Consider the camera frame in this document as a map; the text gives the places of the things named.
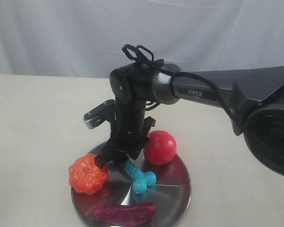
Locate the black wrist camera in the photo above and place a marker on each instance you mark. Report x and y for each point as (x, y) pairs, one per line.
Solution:
(103, 112)

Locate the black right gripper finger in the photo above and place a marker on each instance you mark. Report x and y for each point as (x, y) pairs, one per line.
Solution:
(120, 162)

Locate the purple toy sweet potato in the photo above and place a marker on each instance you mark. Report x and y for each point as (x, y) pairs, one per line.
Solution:
(125, 215)

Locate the red apple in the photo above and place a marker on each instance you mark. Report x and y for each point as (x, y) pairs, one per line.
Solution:
(160, 148)

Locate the white backdrop cloth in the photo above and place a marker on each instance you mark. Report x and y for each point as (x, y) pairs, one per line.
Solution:
(84, 38)

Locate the turquoise toy bone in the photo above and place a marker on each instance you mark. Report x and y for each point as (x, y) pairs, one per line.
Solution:
(140, 180)

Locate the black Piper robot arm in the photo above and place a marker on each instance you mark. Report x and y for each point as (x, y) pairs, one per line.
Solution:
(252, 98)

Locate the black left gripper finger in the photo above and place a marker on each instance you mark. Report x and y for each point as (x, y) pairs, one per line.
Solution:
(103, 154)

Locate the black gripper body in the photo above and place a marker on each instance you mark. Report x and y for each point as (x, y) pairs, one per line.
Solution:
(130, 130)

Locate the orange toy pumpkin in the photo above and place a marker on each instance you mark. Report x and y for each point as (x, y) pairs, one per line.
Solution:
(85, 177)

